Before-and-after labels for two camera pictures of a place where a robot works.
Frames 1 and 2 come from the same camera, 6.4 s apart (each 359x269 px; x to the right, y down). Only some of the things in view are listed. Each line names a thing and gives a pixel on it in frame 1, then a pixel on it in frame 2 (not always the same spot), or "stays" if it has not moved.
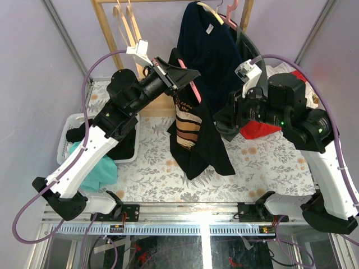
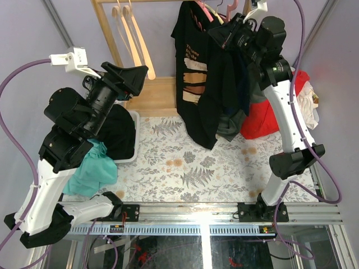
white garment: [312, 101] stays
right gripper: [234, 108] to [225, 35]
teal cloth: [104, 170] stays
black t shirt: [197, 144] to [207, 77]
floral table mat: [271, 168] stays
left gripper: [172, 77] to [128, 79]
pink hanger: [191, 82] to [207, 13]
